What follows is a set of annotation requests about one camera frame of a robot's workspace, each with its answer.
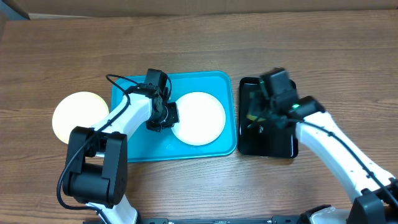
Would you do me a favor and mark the white plate with stain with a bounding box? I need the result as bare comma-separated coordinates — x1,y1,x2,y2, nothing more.
172,92,226,146

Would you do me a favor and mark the yellow plate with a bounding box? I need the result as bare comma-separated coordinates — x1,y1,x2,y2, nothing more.
52,91,109,144

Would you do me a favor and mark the green yellow sponge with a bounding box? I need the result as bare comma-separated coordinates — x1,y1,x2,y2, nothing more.
246,90,268,122

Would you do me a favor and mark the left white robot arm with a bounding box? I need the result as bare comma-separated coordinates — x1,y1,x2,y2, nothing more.
57,83,178,223

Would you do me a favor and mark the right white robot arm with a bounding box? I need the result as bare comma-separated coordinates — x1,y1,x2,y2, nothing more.
248,90,397,224

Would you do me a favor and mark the black plastic tray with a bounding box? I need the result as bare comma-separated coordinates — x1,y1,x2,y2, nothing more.
238,77,299,159

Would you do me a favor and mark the teal plastic tray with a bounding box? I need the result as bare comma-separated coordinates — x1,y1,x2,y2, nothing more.
127,71,237,163

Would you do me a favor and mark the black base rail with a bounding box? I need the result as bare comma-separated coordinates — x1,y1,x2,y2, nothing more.
83,215,305,224

